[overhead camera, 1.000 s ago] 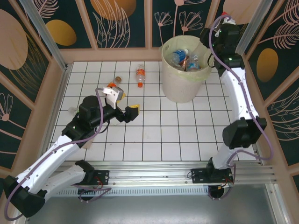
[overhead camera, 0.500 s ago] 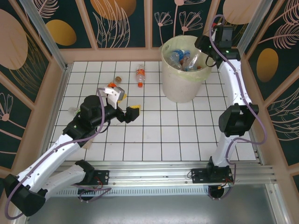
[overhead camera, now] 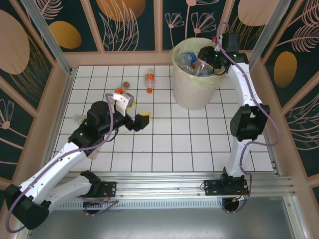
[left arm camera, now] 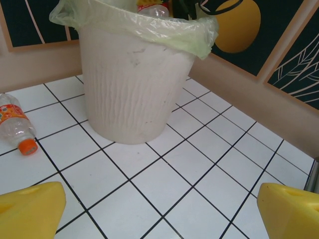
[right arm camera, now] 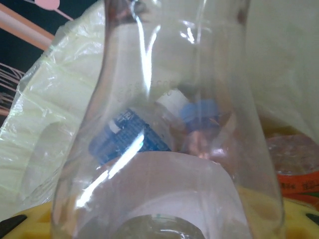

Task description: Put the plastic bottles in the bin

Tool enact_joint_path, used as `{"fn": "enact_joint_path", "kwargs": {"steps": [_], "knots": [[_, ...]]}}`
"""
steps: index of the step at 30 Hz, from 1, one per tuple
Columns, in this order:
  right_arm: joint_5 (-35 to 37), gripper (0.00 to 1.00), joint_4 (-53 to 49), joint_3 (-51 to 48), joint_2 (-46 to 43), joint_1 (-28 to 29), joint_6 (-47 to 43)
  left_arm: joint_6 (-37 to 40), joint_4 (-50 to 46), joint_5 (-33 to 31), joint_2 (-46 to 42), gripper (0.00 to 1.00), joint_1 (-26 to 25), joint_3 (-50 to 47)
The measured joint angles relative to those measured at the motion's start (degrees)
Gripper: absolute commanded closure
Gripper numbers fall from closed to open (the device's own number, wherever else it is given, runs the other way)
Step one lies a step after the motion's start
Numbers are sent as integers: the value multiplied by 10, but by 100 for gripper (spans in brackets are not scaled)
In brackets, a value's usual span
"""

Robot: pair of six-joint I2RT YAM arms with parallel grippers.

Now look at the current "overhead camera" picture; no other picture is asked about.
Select aluminium arm base rail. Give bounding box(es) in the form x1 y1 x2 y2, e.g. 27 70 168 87
41 170 300 201

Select pale yellow bin liner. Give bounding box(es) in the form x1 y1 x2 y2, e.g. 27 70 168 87
169 37 226 88

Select dark panel pink feather leaves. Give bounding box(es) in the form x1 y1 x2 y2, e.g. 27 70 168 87
285 93 319 177

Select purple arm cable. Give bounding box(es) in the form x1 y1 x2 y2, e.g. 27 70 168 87
5 93 119 234
216 22 279 215

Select dark panel small gold oval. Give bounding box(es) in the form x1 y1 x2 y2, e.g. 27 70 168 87
37 0 100 52

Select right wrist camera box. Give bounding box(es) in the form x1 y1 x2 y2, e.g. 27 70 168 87
222 33 239 52

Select dark panel large peach circle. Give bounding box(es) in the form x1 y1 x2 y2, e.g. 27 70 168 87
0 0 55 110

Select white ribbed plastic bin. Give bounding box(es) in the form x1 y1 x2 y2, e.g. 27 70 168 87
169 37 226 110

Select dark panel orange circle leaves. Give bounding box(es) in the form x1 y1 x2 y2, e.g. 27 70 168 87
90 0 158 52

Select aluminium table side rail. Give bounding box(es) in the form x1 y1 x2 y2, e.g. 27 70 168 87
246 67 284 176
39 67 75 176

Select dark panel gold oval feather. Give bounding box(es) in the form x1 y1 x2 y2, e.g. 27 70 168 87
261 0 319 108

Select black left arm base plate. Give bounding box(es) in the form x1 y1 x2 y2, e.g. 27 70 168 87
96 181 118 199

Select clear bottle colourful blue label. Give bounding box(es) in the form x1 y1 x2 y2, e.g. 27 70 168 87
191 59 215 77

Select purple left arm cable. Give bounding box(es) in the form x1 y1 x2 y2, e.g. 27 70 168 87
5 93 119 234

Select grey metal sheet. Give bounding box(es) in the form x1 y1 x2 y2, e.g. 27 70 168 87
24 196 299 239

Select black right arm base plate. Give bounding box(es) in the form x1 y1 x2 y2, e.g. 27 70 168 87
203 178 250 198

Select dark panel single pink flower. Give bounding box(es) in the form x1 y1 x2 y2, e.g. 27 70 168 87
0 87 35 180

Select white left camera bracket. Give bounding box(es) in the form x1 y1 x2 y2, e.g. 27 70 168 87
111 92 130 117

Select slotted grey cable tray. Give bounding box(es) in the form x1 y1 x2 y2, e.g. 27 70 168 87
47 200 225 210

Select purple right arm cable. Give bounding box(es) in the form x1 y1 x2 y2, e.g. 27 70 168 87
216 22 279 215

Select dark panel pink line flowers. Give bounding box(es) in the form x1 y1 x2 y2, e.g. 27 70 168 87
162 0 226 50

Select aluminium frame post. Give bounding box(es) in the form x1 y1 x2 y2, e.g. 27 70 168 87
21 0 74 75
284 196 309 239
12 229 34 239
246 0 285 72

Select orange cap clear bottle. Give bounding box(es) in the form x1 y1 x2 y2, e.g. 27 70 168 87
145 68 157 94

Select dark panel peach oval grass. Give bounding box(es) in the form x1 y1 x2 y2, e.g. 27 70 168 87
221 0 271 50

